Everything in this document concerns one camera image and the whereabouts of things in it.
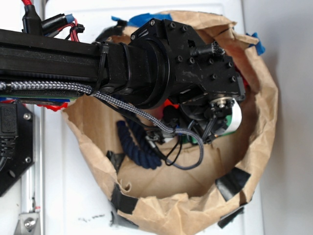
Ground blue painter tape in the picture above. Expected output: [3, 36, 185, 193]
[246, 32, 266, 56]
[111, 13, 173, 27]

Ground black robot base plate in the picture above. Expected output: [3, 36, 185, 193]
[0, 102, 34, 196]

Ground green wooden block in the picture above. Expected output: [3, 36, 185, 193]
[187, 115, 233, 143]

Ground metal corner bracket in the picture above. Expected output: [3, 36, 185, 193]
[13, 212, 41, 235]

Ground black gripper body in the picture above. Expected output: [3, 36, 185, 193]
[128, 19, 246, 143]

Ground blue painter tape right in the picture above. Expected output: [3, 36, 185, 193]
[246, 32, 266, 56]

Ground grey braided cable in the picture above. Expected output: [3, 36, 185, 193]
[0, 80, 204, 169]

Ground black tape bottom left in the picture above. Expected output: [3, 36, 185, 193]
[111, 184, 138, 214]

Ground red and black wires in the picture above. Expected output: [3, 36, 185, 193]
[21, 0, 85, 41]

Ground blue painter tape top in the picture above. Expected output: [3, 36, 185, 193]
[111, 13, 173, 27]

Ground black tape top left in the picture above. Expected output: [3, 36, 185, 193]
[94, 20, 128, 43]

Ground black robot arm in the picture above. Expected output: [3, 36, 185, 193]
[0, 19, 246, 141]

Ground black tape bottom right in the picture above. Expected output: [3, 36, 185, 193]
[215, 167, 251, 201]

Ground black tape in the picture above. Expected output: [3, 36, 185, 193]
[111, 184, 138, 214]
[215, 167, 251, 201]
[94, 20, 128, 43]

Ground aluminium extrusion rail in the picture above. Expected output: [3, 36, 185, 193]
[21, 104, 45, 235]

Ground dark blue twisted rope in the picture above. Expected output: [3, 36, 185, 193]
[116, 115, 162, 170]

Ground brown paper bag bin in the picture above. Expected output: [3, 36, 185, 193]
[62, 11, 278, 235]

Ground crumpled red cloth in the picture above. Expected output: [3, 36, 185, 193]
[235, 65, 249, 90]

